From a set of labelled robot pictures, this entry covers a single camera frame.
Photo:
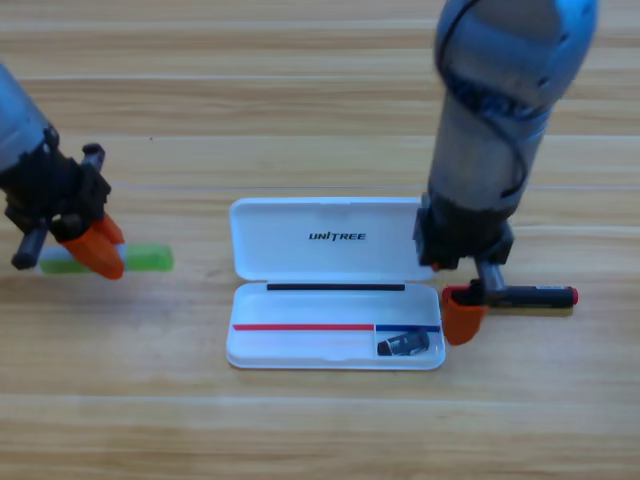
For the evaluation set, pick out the black marker with red cap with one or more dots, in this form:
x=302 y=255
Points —
x=540 y=296

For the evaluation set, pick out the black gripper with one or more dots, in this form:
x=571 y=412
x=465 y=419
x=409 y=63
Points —
x=460 y=235
x=60 y=195

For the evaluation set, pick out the green and white pen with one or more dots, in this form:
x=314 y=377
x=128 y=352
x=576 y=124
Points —
x=150 y=257

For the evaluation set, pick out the white Unitree pencil case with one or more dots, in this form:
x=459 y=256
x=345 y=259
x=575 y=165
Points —
x=300 y=310

